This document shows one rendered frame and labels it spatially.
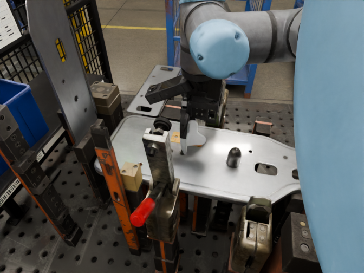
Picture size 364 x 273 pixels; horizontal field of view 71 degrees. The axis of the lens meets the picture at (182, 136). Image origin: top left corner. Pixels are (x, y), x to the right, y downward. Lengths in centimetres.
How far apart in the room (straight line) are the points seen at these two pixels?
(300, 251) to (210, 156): 31
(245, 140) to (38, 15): 53
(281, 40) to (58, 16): 43
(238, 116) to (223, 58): 90
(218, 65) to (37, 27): 35
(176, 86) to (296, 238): 35
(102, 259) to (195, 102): 54
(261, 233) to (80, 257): 57
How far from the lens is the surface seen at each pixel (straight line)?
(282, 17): 42
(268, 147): 69
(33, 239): 96
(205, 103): 54
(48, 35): 59
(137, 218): 38
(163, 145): 37
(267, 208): 45
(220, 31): 35
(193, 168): 61
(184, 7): 47
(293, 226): 43
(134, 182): 54
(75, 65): 66
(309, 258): 42
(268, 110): 132
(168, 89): 56
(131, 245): 78
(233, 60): 37
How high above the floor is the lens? 148
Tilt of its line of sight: 44 degrees down
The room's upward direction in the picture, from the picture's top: straight up
